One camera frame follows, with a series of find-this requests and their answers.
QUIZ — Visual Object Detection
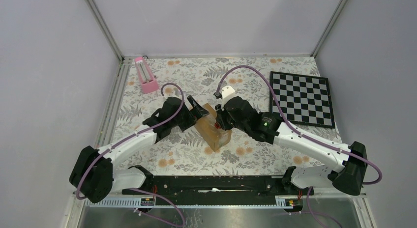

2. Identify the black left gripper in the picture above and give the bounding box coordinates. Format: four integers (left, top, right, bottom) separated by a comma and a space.
170, 96, 209, 131

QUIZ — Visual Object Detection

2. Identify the brown cardboard express box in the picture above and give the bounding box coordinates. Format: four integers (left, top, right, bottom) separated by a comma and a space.
194, 103, 232, 153

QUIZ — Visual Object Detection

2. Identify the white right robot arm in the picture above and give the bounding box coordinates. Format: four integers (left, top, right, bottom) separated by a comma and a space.
215, 96, 367, 196

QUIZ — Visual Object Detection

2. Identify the floral table mat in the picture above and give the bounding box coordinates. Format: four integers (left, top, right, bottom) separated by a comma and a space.
112, 57, 320, 175

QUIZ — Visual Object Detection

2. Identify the pink metronome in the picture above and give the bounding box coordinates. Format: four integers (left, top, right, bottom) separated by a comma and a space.
134, 57, 159, 94

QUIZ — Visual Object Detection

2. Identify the black white checkerboard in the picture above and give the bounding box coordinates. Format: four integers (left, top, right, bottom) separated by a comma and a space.
269, 71, 335, 129

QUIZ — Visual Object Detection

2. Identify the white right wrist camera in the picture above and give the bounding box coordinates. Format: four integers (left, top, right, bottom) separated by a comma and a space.
214, 85, 237, 105

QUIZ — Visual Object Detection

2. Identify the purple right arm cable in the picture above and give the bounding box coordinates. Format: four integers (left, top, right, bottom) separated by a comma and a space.
216, 65, 383, 228

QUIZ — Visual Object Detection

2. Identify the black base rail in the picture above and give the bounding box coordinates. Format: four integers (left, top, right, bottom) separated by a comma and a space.
140, 175, 314, 202

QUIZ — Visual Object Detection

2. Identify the grey slotted cable duct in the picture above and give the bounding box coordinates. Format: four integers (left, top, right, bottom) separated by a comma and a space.
85, 196, 294, 209

